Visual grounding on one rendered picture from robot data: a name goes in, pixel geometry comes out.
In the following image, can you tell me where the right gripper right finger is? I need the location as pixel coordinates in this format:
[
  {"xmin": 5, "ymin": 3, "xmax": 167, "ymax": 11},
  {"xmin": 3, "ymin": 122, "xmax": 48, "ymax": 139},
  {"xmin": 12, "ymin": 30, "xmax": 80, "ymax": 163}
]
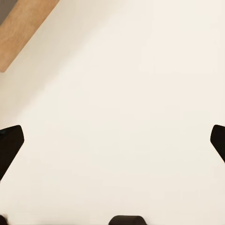
[{"xmin": 210, "ymin": 125, "xmax": 225, "ymax": 162}]

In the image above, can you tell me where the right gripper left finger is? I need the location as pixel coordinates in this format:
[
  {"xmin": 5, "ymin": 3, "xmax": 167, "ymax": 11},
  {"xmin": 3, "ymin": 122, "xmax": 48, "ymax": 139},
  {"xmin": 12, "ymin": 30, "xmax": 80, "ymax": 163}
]
[{"xmin": 0, "ymin": 124, "xmax": 24, "ymax": 180}]

